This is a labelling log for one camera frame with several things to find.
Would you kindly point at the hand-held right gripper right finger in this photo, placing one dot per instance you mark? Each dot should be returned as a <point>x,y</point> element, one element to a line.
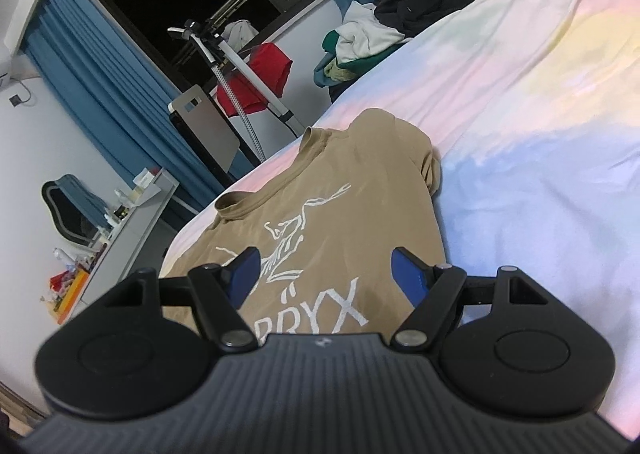
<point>407,274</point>

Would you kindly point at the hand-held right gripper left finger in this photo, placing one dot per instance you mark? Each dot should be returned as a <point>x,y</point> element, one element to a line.
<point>245,270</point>

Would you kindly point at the tan printed t-shirt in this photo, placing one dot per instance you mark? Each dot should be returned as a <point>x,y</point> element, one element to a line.
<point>320,214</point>

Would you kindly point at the white dressing table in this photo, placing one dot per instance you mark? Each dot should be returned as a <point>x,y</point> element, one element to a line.
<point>120,244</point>

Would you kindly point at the silver flat panel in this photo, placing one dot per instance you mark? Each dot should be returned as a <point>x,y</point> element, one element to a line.
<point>205,126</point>

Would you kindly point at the orange box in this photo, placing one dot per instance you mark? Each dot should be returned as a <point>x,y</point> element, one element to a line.
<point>72,296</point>

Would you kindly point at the pastel tie-dye bed sheet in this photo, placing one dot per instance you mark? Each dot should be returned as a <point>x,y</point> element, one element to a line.
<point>525,143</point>

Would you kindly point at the wavy framed mirror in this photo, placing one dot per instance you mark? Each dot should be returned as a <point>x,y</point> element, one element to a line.
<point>70,209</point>

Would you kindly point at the red garment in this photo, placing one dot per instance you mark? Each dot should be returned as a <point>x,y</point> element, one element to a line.
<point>255,78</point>

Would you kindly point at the white garment steamer stand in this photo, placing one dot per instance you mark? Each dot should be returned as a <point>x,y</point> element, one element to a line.
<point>240,68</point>

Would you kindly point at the green garment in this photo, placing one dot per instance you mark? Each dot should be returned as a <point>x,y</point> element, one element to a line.
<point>350,64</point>

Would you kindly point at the white hanging garment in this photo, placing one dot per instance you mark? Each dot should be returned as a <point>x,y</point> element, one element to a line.
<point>240,32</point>

